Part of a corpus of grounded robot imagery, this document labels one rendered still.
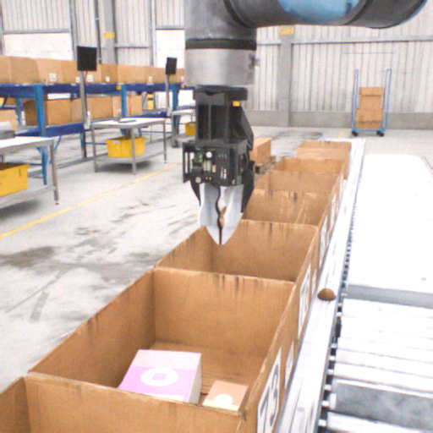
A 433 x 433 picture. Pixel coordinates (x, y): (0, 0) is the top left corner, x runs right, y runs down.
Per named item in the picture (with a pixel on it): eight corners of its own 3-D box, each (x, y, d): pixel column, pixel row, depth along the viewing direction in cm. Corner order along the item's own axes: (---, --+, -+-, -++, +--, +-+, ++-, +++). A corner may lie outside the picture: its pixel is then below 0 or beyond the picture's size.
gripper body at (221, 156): (180, 188, 63) (178, 90, 59) (199, 176, 71) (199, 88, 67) (238, 192, 61) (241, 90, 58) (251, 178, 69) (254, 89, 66)
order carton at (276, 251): (294, 364, 96) (298, 282, 91) (154, 342, 104) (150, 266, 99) (316, 287, 132) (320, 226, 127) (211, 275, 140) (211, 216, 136)
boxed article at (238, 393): (248, 410, 82) (248, 386, 80) (230, 452, 72) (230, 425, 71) (216, 403, 83) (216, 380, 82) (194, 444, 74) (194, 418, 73)
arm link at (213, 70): (195, 52, 67) (266, 52, 65) (195, 90, 69) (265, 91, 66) (173, 49, 59) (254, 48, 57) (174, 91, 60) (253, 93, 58)
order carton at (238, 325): (244, 539, 60) (247, 415, 55) (35, 482, 68) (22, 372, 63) (294, 364, 96) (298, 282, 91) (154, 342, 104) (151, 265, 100)
